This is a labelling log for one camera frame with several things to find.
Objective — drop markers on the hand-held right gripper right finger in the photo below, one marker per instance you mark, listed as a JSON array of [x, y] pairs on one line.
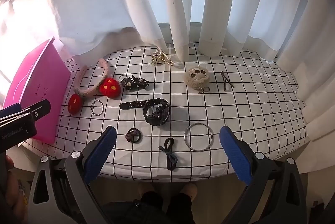
[[235, 153]]

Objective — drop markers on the person's left hand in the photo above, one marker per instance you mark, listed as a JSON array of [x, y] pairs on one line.
[[11, 192]]

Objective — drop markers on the pink plastic storage box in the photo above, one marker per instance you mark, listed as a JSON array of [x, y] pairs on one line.
[[39, 82]]

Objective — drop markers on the brown hair clip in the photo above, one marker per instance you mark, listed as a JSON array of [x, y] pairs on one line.
[[225, 81]]

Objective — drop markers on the person's black trousers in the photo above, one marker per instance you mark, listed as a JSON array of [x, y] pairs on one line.
[[157, 211]]

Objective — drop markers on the gold hair claw clip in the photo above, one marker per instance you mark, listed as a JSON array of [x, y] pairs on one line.
[[163, 57]]

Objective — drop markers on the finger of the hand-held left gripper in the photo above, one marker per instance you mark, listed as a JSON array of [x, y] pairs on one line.
[[40, 108], [10, 109]]

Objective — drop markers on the pink strawberry headband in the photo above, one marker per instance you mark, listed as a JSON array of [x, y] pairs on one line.
[[111, 88]]

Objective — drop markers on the black wrist watch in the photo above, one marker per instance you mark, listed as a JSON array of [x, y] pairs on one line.
[[154, 115]]

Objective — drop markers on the cream curtain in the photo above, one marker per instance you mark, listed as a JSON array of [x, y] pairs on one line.
[[180, 17]]

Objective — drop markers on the silver bangle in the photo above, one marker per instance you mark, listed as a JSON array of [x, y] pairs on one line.
[[185, 136]]

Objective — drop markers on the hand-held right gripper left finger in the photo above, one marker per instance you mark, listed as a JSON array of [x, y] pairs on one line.
[[100, 153]]

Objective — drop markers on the person's right slipper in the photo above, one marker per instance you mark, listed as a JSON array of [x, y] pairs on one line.
[[189, 189]]

